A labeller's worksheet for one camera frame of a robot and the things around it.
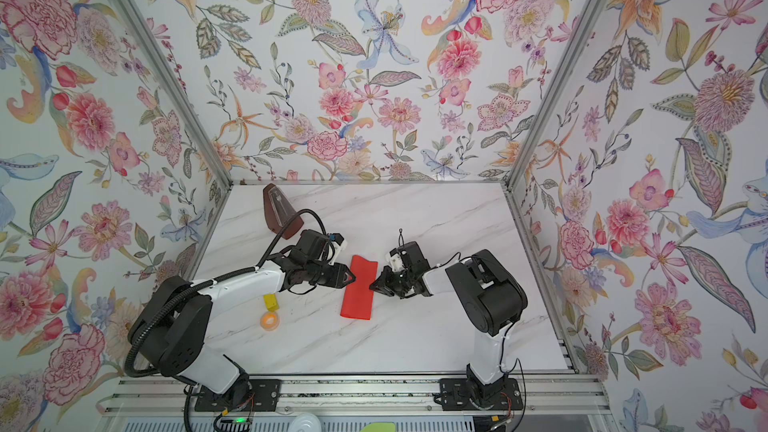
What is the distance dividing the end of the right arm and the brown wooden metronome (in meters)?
0.36

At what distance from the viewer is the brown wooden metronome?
0.96 metres

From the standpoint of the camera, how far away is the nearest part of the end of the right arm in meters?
0.78
